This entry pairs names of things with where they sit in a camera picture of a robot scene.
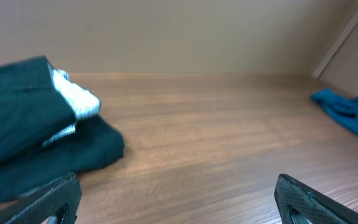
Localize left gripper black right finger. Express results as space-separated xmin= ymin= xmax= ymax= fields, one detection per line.
xmin=274 ymin=174 xmax=358 ymax=224

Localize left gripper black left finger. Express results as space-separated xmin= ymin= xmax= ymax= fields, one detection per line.
xmin=0 ymin=173 xmax=81 ymax=224

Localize folded dark green garment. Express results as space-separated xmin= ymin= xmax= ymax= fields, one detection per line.
xmin=0 ymin=56 xmax=125 ymax=203

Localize folded light patterned garment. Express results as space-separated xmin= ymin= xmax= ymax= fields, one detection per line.
xmin=0 ymin=63 xmax=101 ymax=148

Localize crumpled blue garment pile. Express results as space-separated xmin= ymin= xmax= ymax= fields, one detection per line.
xmin=311 ymin=88 xmax=358 ymax=135

